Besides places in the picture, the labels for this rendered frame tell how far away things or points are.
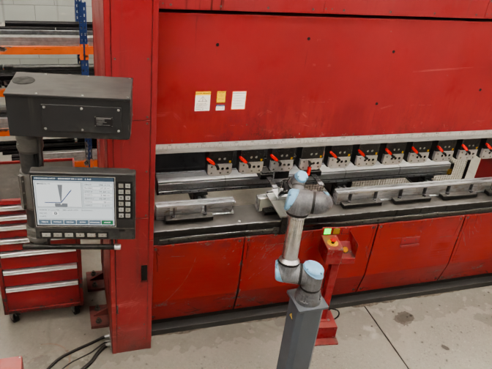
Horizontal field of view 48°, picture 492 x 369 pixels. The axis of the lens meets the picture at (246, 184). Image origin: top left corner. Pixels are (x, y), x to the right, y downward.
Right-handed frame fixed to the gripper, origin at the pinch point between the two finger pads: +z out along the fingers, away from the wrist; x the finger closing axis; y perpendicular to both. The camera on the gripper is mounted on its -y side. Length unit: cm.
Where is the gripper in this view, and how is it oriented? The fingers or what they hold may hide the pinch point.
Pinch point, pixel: (283, 196)
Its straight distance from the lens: 356.4
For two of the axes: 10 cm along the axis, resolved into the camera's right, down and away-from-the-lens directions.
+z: -2.7, 3.1, 9.1
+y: -1.6, -9.5, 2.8
